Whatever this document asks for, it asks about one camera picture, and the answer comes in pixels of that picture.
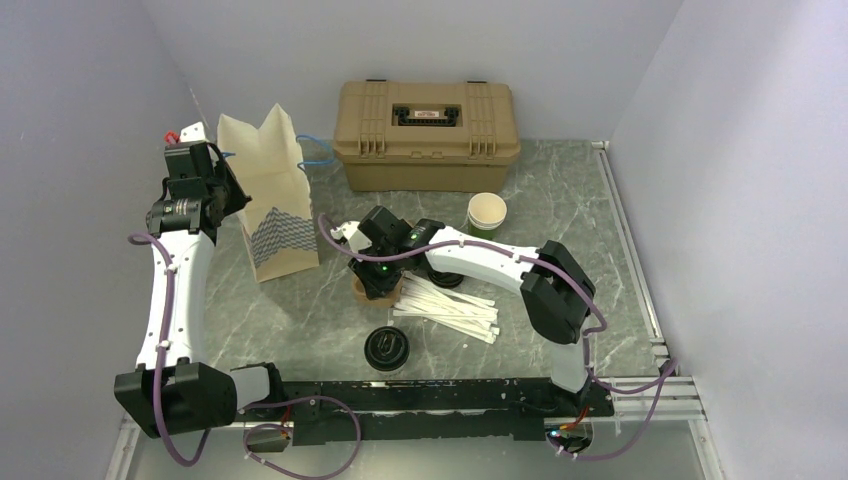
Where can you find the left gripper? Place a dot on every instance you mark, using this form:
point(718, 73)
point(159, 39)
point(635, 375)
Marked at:
point(239, 198)

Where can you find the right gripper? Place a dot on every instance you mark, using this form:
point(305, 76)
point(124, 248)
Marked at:
point(374, 286)

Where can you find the paper bag with blue handles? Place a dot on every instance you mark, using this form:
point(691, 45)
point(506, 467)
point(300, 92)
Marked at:
point(277, 224)

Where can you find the brown pulp cup carrier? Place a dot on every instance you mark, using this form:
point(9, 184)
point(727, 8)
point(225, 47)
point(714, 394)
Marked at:
point(382, 302)

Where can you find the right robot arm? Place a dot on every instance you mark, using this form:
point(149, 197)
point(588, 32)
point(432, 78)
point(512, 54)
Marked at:
point(557, 295)

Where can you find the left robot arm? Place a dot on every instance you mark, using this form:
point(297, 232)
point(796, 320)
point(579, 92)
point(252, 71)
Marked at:
point(172, 388)

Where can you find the black cup lid stack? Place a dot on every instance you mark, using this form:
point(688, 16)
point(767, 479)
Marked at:
point(445, 280)

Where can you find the tan plastic toolbox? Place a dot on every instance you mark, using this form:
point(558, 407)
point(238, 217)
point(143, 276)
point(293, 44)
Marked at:
point(444, 137)

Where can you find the green paper cup stack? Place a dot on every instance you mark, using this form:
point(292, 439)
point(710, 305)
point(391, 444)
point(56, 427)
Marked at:
point(486, 213)

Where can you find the pile of wrapped straws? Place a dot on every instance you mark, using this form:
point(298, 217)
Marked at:
point(472, 316)

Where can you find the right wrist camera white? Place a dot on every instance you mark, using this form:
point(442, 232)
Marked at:
point(348, 233)

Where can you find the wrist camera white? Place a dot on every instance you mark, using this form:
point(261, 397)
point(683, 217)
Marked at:
point(192, 133)
point(348, 233)

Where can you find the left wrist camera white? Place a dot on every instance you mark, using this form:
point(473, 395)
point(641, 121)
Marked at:
point(192, 133)

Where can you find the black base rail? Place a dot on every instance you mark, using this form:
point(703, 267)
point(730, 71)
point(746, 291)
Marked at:
point(523, 409)

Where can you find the aluminium side rail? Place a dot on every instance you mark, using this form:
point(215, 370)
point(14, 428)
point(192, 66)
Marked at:
point(672, 408)

